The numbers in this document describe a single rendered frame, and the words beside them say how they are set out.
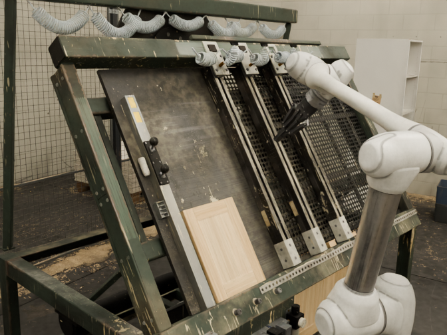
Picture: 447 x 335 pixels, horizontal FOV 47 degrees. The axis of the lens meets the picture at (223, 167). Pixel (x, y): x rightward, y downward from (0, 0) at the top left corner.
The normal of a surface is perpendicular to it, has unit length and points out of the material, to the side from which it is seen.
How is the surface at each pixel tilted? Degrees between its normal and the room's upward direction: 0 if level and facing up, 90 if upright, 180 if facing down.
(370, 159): 83
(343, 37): 90
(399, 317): 88
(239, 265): 57
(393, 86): 90
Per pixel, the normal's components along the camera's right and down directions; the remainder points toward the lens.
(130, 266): -0.68, 0.15
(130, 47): 0.63, -0.38
